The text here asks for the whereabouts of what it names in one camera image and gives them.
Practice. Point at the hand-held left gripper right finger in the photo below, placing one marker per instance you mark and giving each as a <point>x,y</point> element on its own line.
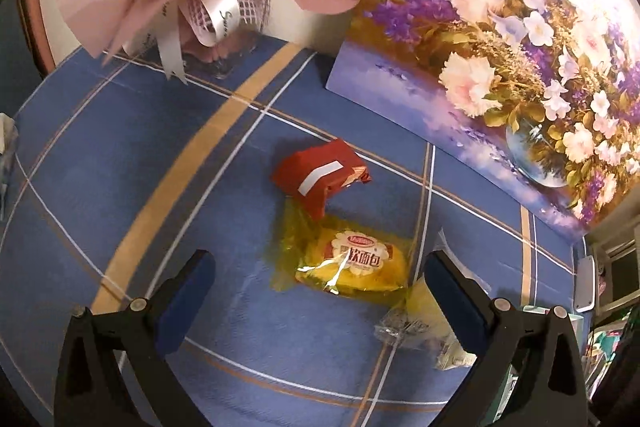
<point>452,302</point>

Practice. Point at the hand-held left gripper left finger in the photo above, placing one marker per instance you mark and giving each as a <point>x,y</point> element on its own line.
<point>185,302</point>

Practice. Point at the white tray with green rim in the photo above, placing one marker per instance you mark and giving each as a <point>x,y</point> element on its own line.
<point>532,308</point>

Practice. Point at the yellow bread packet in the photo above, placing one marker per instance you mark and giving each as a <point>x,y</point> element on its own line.
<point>350,262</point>

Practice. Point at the clear wrapped pale bun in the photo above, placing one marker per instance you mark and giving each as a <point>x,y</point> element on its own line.
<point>422,312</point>

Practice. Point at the white plastic box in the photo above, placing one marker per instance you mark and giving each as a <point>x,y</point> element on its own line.
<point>585,282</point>

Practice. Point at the blue plaid tablecloth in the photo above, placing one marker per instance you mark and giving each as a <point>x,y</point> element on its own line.
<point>125,157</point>

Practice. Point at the white shelf unit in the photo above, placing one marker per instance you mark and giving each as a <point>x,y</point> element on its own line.
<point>617,272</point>

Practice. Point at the red white-striped snack packet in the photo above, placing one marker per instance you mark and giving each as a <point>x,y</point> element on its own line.
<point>310,167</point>

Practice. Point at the blue white tissue pack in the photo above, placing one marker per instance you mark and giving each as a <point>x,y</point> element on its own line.
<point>7,142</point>

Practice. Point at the flower painting canvas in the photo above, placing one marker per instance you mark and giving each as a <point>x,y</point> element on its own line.
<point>500,32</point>

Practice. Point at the pink wooden frame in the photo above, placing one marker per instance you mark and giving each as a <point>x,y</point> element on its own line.
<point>35,22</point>

